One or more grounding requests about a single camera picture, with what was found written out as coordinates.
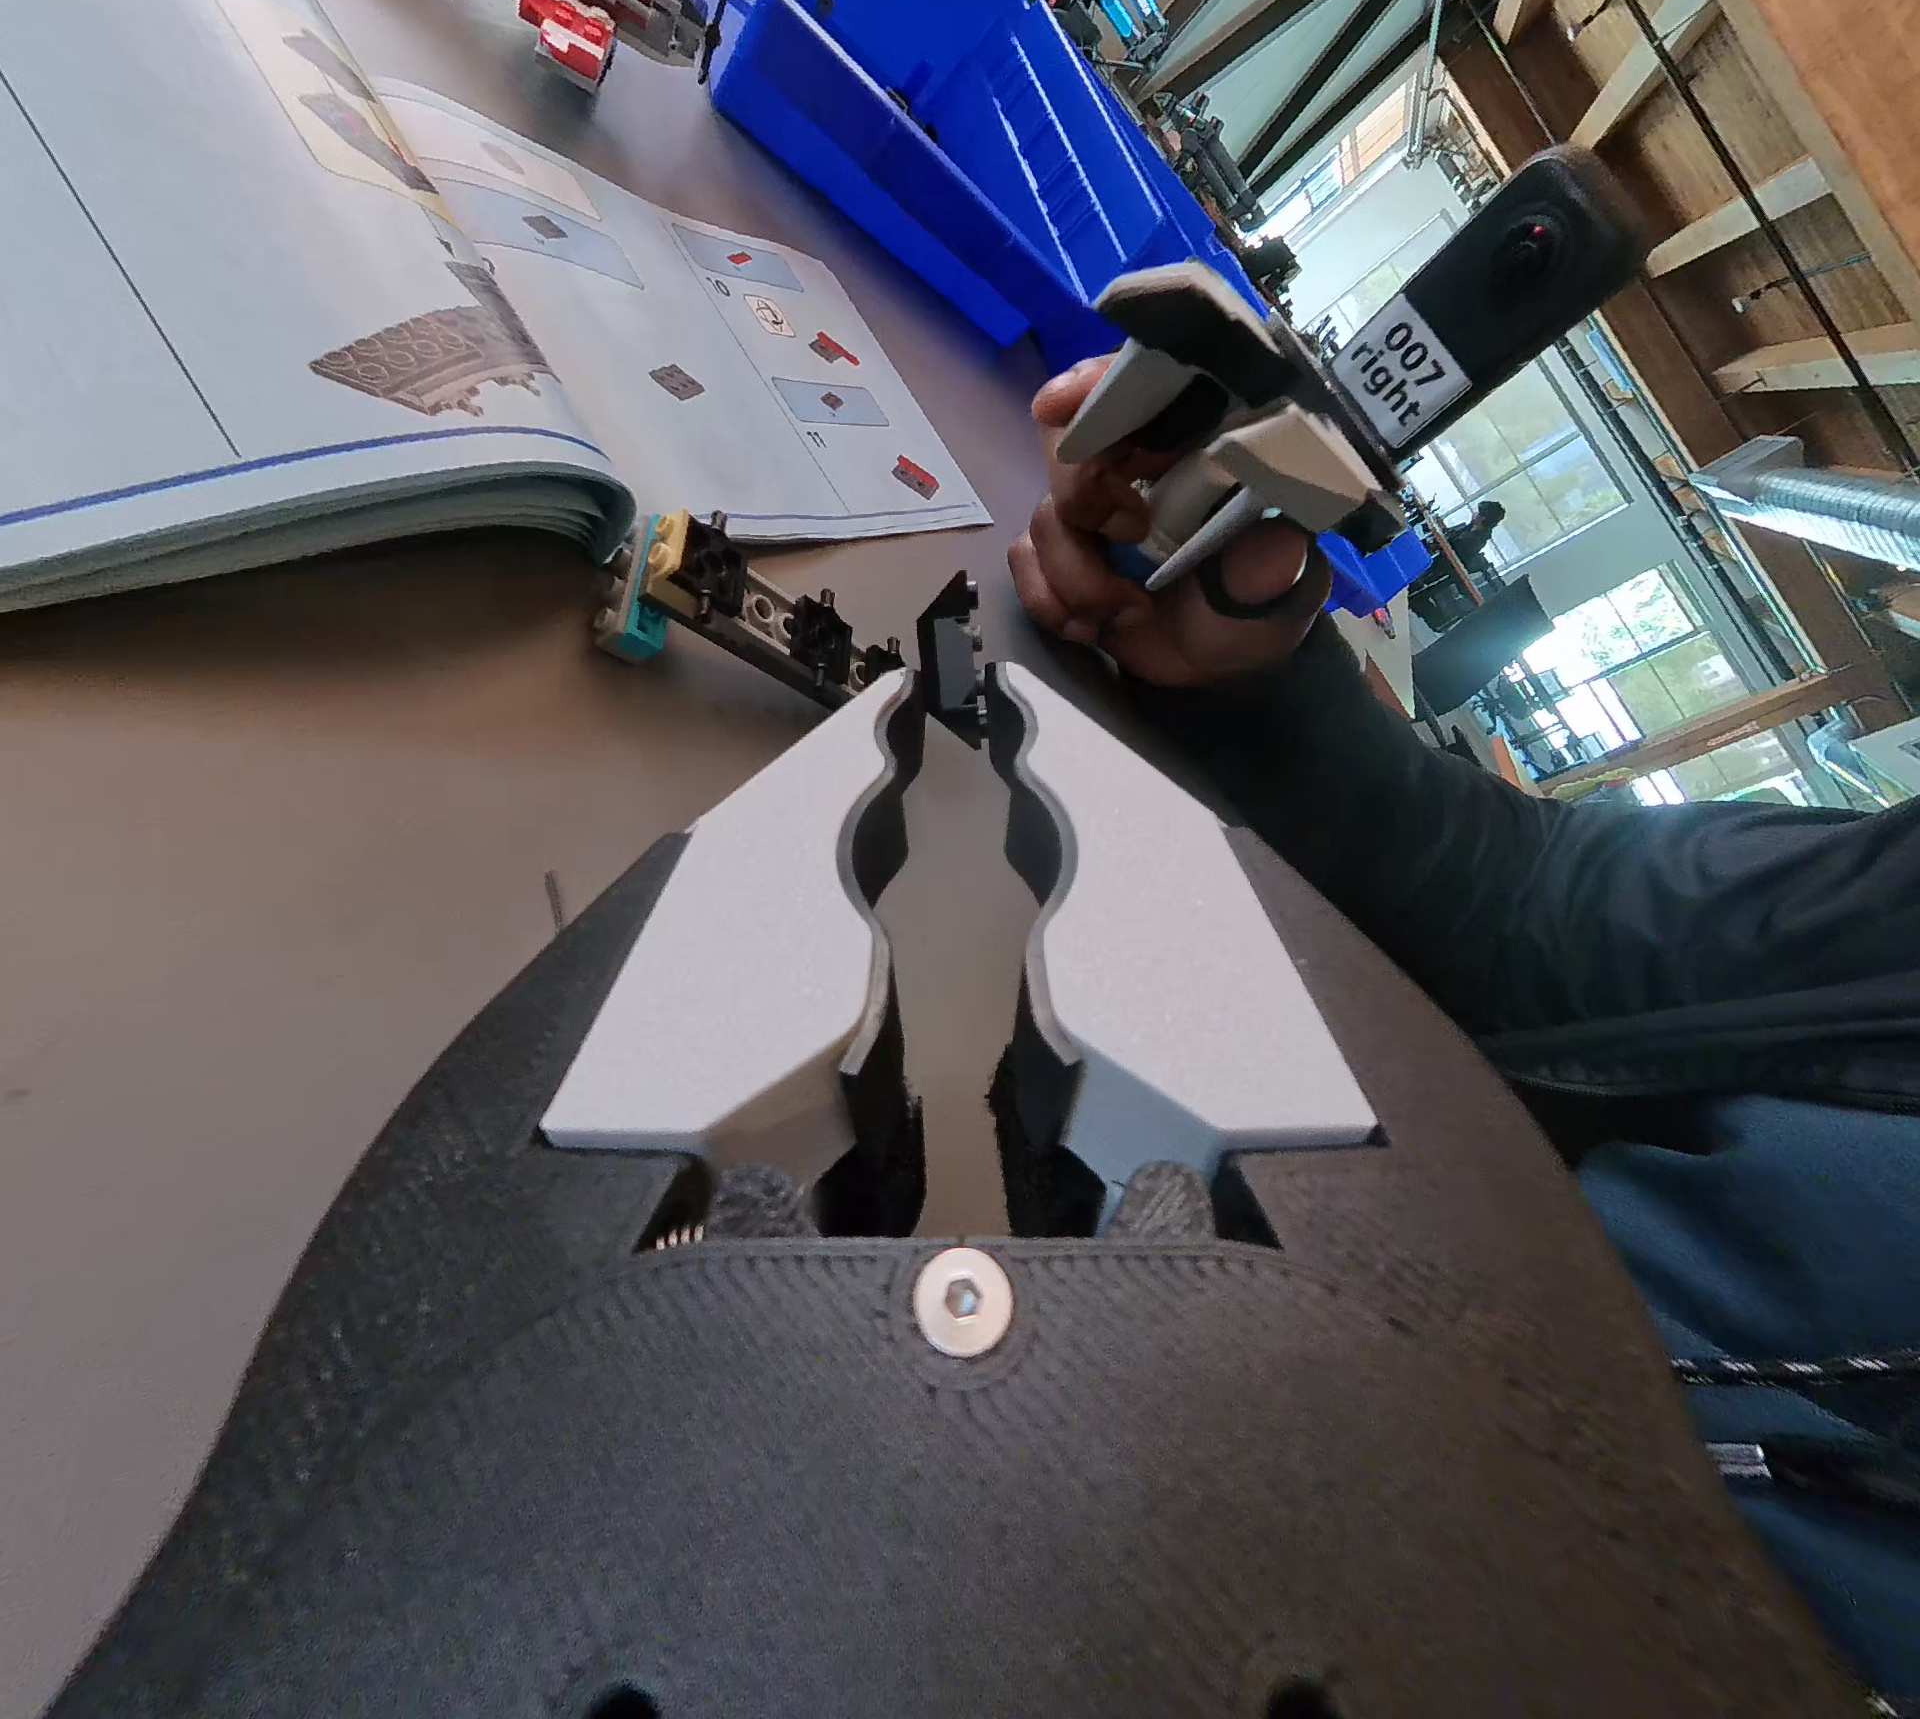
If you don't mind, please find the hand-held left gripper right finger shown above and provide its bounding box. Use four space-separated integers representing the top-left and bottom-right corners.
994 664 1385 1235

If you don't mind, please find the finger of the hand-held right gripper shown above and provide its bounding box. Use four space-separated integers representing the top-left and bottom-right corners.
1054 338 1385 536
1092 256 1310 405

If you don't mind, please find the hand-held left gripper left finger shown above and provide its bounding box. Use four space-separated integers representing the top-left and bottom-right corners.
535 667 925 1227

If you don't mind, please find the small black brick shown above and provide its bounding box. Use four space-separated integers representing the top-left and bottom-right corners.
912 572 992 755

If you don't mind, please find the long grey black brick assembly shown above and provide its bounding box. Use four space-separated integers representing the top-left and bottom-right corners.
594 507 919 717

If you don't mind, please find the person's right forearm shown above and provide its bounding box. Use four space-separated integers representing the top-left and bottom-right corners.
1116 617 1920 1105

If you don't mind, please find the person's right hand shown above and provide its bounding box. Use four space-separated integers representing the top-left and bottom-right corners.
1008 358 1338 688

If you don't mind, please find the black monitor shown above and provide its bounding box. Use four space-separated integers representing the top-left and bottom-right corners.
1409 572 1555 720

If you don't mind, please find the person's black jacket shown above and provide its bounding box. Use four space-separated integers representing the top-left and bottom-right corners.
1477 999 1920 1158

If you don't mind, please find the person's blue hoodie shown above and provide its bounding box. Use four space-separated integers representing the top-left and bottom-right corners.
1561 1089 1920 1708

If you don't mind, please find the small red white brick piece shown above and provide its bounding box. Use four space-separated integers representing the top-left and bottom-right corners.
516 0 619 88

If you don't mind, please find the open instruction booklet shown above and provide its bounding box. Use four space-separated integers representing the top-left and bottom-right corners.
0 0 996 617

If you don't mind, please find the silver metal air duct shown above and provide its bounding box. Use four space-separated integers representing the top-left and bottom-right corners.
1673 436 1920 581

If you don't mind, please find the black white drawstring cord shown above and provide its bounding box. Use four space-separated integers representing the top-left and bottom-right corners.
1702 1440 1920 1503
1670 1351 1920 1387

